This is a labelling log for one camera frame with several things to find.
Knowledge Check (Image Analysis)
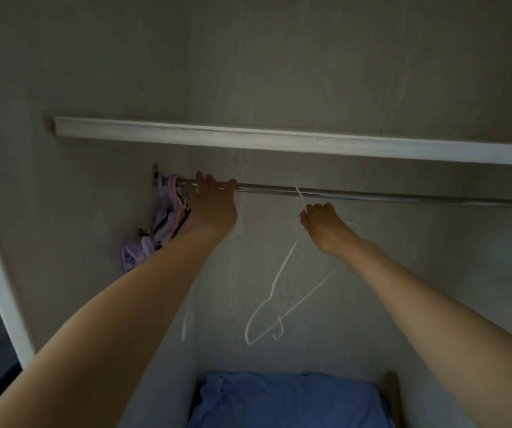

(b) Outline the person's left hand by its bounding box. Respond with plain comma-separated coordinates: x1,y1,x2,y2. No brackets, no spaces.
185,171,239,241

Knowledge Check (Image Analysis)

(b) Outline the person's right hand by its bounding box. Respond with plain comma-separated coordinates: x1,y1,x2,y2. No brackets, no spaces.
299,202,364,257

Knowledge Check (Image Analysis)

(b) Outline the white wire clothes hanger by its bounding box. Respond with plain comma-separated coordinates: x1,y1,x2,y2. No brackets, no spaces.
245,177,360,346

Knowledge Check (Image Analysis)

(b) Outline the person's right forearm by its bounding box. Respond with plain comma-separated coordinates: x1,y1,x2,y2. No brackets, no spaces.
328,238,512,428

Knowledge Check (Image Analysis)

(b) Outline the person's left forearm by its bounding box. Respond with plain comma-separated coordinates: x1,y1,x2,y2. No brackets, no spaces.
0,225,238,428

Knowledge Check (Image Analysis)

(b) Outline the bunch of pastel plastic hangers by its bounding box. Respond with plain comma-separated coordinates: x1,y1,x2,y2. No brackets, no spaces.
121,173,192,273

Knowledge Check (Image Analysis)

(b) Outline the metal closet rod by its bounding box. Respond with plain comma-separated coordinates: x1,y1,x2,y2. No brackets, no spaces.
162,176,512,211

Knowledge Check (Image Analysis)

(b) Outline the white wooden shelf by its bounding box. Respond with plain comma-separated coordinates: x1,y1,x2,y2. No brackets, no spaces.
52,116,512,167

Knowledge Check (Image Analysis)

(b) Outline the blue cloth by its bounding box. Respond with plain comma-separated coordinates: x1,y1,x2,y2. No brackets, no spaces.
187,372,396,428

